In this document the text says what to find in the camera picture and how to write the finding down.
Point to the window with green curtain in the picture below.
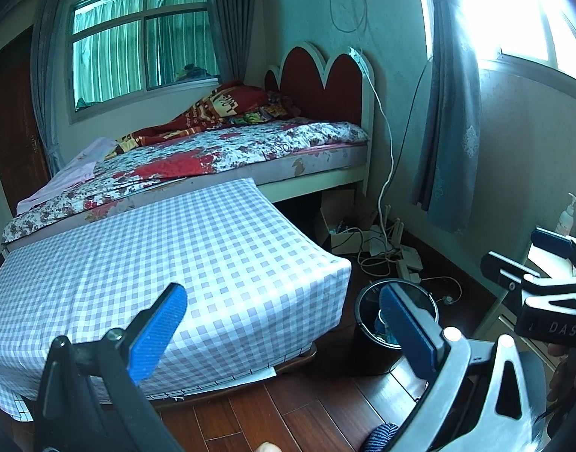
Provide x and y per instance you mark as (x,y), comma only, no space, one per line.
(142,42)

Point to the bed with white frame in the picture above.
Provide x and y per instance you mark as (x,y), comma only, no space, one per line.
(316,169)

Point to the red printed blanket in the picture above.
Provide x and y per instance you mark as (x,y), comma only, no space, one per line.
(212,108)

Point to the colourful printed pillow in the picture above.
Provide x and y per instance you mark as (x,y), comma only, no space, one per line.
(274,112)

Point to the white router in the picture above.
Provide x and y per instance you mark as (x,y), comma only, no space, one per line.
(395,235)

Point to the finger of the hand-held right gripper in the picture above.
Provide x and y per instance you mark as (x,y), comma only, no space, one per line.
(552,243)
(504,269)

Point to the blue patterned curtain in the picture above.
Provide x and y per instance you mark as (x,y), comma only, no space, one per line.
(453,127)

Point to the person's right hand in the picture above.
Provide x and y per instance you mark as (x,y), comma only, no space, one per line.
(563,376)

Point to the pink cloth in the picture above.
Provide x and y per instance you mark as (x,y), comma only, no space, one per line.
(76,169)

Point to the checkered tablecloth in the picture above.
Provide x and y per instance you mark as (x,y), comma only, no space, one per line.
(175,254)

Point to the white power strip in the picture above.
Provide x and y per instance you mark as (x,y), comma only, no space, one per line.
(408,261)

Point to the bright side window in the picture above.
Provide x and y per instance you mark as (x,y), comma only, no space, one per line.
(528,9)

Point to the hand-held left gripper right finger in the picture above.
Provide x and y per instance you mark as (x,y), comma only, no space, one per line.
(408,334)

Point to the floral quilt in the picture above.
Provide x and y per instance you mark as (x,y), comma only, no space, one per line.
(250,150)

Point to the cardboard box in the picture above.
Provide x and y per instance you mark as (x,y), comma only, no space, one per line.
(335,212)

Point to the brown wooden door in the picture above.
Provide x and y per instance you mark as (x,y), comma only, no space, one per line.
(14,127)

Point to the red heart-shaped headboard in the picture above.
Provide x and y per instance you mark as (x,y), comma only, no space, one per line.
(321,84)

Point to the white pump bottle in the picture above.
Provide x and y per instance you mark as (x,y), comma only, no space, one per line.
(567,219)

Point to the grey sheer curtain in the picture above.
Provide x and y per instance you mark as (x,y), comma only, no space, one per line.
(52,80)

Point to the black plastic bucket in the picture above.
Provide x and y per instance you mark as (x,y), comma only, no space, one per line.
(368,353)

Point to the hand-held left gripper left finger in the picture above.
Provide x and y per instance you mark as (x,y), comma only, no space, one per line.
(158,334)

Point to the grey window curtain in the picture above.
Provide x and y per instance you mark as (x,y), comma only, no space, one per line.
(234,23)

